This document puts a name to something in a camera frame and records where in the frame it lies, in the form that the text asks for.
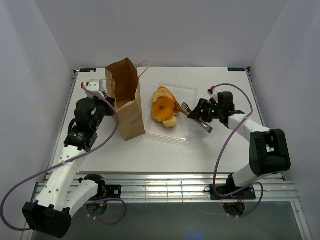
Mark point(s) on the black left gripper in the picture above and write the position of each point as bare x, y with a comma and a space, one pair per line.
110, 111

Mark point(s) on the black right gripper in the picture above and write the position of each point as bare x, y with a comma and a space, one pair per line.
202, 105

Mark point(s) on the metal serving tongs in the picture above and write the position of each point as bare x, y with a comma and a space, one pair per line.
184, 109

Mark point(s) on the orange bread wedge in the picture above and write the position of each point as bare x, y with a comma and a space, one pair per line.
176, 108

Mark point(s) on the brown paper bag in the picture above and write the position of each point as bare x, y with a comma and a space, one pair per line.
123, 84

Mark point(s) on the small tan bread roll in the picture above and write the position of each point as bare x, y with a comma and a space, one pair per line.
170, 123

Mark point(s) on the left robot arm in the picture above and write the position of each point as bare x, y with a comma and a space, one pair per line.
52, 210

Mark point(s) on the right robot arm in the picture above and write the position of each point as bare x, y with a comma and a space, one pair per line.
268, 149

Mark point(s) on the curved croissant bread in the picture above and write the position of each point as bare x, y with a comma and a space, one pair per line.
161, 93

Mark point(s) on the blue label sticker left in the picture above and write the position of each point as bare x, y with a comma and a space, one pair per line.
87, 70

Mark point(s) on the blue label sticker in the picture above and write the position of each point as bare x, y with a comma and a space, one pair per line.
236, 69
87, 70

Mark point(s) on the blue label sticker right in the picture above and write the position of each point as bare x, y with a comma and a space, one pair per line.
236, 69

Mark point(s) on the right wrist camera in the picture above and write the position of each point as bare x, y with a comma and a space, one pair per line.
212, 92

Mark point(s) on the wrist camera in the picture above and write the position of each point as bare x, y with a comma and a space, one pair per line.
95, 86
212, 92

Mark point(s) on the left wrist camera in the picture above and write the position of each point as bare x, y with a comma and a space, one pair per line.
95, 86

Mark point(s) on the large orange ring bread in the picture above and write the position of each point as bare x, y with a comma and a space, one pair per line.
162, 109

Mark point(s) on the aluminium frame rail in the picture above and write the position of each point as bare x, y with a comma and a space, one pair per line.
191, 188

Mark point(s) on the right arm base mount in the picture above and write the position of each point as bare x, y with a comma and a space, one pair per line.
233, 204

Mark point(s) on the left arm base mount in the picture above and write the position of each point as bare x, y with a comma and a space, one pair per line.
111, 192

